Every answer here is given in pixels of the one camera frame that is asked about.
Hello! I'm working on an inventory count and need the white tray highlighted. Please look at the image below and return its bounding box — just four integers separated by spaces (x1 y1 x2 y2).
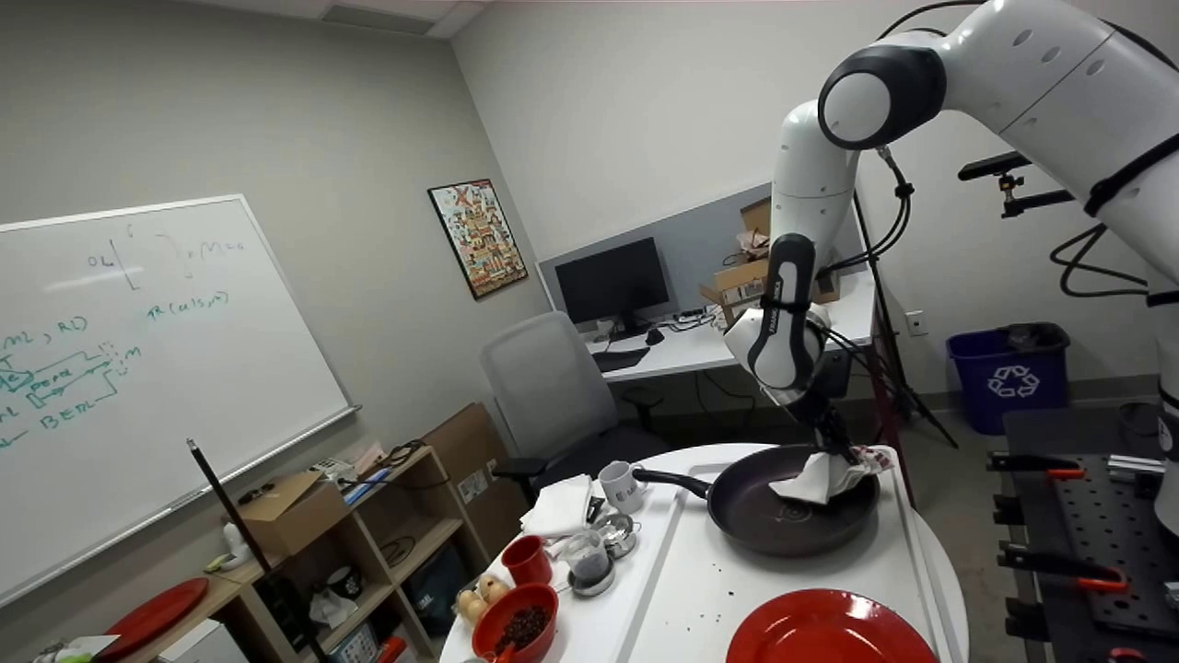
618 441 970 663

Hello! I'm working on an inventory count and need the whiteboard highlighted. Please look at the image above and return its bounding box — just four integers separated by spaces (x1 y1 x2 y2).
0 196 351 604

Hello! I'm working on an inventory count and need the framed wall poster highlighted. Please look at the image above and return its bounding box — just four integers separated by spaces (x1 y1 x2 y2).
427 177 527 298

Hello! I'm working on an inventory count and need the black computer monitor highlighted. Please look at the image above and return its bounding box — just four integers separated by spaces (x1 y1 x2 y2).
557 240 672 337

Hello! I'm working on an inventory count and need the blue recycling bin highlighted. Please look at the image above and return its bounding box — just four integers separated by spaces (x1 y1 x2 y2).
947 323 1070 435

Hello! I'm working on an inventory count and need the red tray on shelf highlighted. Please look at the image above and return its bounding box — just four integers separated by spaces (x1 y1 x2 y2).
101 580 209 663

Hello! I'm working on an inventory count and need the white towel with red stripes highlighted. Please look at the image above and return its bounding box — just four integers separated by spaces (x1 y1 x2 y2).
774 449 889 506

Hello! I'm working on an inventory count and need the cardboard box on shelf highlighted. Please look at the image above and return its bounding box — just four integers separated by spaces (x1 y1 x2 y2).
241 472 346 557

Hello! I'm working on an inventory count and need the grey office chair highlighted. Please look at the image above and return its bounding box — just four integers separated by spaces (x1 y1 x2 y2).
480 312 663 496

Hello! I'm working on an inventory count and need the red bowl with dark contents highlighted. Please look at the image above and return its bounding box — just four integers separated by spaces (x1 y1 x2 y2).
472 584 559 663

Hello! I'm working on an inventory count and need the round white table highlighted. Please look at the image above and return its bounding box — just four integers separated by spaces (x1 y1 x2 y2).
541 445 970 663

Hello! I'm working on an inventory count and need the white desk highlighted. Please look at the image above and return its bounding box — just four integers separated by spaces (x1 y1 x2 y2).
589 269 898 441

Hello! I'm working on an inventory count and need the cardboard box on desk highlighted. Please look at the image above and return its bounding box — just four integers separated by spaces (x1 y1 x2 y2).
701 196 846 323

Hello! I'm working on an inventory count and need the black perforated workbench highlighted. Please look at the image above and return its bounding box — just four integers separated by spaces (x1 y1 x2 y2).
988 402 1179 663

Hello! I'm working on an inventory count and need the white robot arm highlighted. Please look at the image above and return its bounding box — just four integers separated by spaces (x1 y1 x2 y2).
726 0 1179 506

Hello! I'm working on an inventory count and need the folded white cloth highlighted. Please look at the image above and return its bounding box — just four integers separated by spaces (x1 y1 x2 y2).
519 474 595 538

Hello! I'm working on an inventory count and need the red plate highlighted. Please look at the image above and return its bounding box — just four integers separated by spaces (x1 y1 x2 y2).
726 590 939 663

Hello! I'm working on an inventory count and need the wooden shelf unit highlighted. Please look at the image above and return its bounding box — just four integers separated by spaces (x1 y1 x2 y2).
120 441 486 663

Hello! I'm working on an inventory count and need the black camera tripod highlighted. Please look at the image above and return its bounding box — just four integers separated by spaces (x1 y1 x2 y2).
846 143 962 455

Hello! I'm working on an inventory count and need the black frying pan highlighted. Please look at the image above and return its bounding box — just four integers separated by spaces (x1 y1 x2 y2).
634 445 882 560

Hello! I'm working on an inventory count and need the small red cup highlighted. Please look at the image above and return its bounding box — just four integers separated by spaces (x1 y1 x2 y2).
502 533 552 587

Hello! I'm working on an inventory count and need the white mug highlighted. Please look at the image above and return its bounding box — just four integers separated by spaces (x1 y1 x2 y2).
597 461 645 515

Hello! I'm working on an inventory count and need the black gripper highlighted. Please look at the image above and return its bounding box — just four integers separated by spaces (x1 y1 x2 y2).
788 388 850 458

